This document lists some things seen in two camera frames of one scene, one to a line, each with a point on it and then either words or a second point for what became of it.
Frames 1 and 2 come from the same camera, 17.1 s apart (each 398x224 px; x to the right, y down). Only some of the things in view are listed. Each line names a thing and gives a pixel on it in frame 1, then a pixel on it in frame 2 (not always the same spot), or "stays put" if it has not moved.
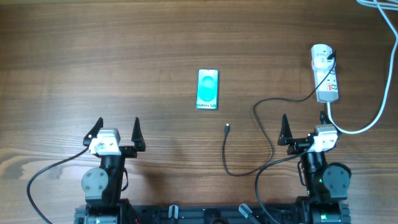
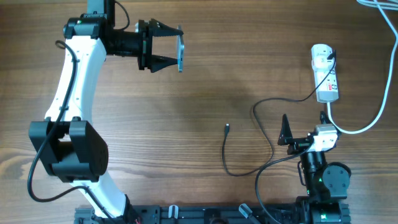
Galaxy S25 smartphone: [207, 89] to [180, 50]
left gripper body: [129, 151] to [145, 48]
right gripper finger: [325, 120] stays put
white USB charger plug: [321, 61] stays put
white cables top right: [380, 4] stays put
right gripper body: [298, 145] stays put
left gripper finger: [93, 133] to [159, 29]
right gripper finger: [285, 135] stays put
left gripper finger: [137, 137] to [159, 62]
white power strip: [328, 91] stays put
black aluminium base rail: [246, 213] stays put
